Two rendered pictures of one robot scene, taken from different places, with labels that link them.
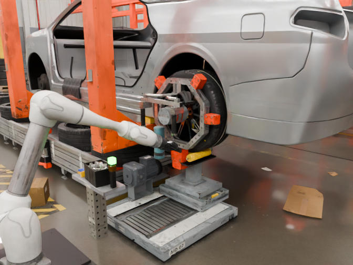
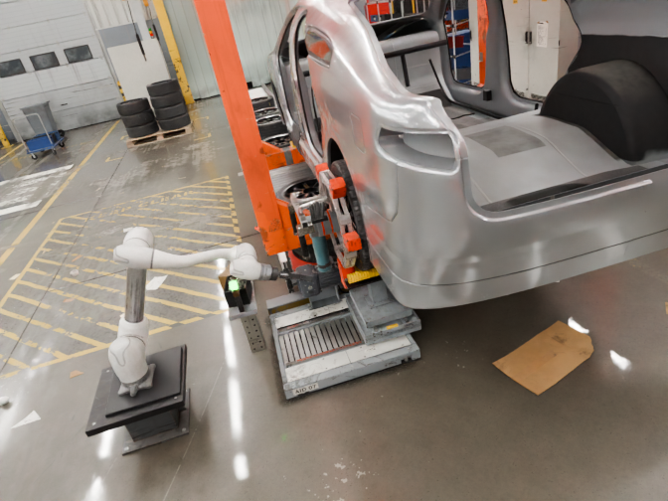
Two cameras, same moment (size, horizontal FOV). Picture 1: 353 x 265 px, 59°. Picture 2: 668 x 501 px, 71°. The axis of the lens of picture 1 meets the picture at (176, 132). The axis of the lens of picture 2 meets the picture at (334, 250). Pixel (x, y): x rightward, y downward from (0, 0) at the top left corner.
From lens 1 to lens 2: 1.67 m
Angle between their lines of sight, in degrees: 37
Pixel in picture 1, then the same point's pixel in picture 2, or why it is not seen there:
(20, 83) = not seen: hidden behind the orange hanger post
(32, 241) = (127, 369)
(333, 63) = (438, 211)
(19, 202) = (129, 329)
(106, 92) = (258, 188)
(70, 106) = (135, 257)
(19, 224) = (114, 355)
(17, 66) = not seen: hidden behind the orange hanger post
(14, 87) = not seen: hidden behind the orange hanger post
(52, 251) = (161, 373)
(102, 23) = (237, 106)
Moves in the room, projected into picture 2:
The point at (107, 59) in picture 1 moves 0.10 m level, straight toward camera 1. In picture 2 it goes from (252, 149) to (245, 154)
